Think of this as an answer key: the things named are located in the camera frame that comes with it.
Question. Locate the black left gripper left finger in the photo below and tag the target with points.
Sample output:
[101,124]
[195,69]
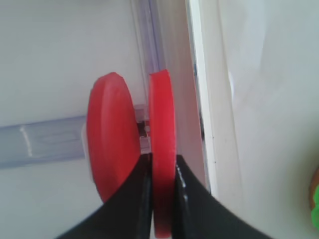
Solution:
[128,212]

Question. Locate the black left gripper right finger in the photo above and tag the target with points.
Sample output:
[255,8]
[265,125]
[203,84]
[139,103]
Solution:
[198,215]

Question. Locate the gripped red tomato slice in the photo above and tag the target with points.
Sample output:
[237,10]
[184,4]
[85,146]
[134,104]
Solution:
[163,146]

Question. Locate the outer red tomato slice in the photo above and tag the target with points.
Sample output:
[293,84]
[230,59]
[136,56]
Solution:
[112,134]

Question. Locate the green lettuce leaf on bun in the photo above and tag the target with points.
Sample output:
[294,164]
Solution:
[315,210]

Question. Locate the bottom bun slice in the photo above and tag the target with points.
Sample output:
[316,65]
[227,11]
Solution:
[312,188]

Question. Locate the white serving tray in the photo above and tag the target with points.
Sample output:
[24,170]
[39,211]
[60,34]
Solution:
[257,64]

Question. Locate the clear left food rack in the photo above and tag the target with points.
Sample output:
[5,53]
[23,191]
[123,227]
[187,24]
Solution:
[51,52]

